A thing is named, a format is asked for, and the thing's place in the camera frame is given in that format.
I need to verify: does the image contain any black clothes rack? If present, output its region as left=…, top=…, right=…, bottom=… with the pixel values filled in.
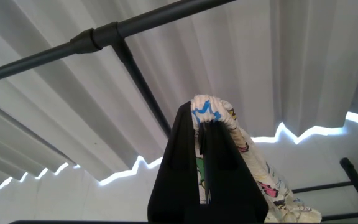
left=0, top=0, right=358, bottom=222

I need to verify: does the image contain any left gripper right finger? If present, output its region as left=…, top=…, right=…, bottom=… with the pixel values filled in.
left=197, top=119, right=269, bottom=223

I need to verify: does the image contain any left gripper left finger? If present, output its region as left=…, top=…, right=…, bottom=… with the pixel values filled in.
left=147, top=101, right=205, bottom=223

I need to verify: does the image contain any cream printed garment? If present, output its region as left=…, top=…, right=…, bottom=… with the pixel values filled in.
left=190, top=94, right=323, bottom=223

